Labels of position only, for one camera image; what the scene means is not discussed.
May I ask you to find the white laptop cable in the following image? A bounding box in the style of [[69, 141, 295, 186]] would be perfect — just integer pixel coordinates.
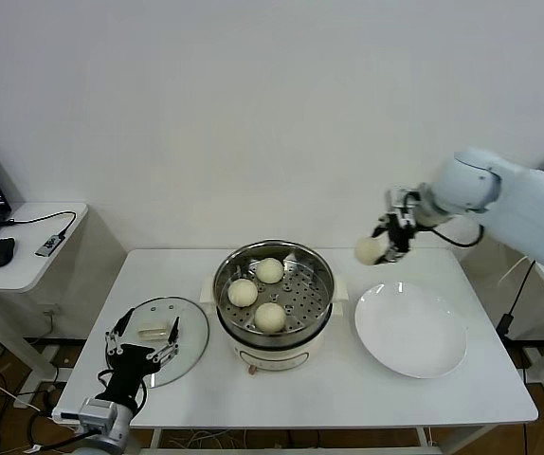
[[498, 258, 527, 288]]

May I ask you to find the round glass pot lid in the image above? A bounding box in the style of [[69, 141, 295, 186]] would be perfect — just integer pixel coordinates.
[[106, 296, 210, 390]]

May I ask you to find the white steamed baozi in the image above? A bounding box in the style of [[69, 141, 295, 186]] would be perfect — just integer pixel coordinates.
[[256, 257, 284, 284], [227, 278, 259, 308], [254, 301, 287, 333], [354, 236, 386, 265]]

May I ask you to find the white electric cooker pot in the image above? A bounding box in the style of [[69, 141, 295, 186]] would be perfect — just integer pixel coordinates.
[[199, 274, 350, 375]]

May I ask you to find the black power adapter cable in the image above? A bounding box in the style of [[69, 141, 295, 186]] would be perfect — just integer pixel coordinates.
[[497, 263, 538, 342]]

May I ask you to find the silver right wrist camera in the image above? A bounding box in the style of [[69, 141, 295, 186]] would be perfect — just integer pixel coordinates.
[[385, 188, 419, 210]]

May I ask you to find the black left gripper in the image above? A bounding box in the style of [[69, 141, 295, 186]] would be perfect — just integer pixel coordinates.
[[95, 307, 181, 405]]

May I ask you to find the round white plate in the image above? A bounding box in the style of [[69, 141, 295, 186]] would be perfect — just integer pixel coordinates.
[[354, 282, 469, 379]]

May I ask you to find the grey usb hub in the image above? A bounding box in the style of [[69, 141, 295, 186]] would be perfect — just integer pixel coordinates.
[[35, 232, 66, 259]]

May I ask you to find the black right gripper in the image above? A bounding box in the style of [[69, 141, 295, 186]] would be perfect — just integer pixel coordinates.
[[372, 210, 418, 265]]

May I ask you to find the perforated steel steamer basket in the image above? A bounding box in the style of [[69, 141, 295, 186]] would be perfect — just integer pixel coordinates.
[[213, 241, 336, 336]]

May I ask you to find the white rounded side table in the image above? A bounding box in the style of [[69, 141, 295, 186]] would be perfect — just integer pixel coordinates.
[[0, 202, 91, 409]]

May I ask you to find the black usb hub cable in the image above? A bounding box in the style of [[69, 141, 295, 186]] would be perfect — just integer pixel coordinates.
[[0, 210, 78, 238]]

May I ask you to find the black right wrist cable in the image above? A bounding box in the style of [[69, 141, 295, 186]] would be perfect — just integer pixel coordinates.
[[430, 222, 485, 247]]

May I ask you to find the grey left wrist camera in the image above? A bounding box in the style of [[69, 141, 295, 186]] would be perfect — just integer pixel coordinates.
[[53, 397, 116, 432]]

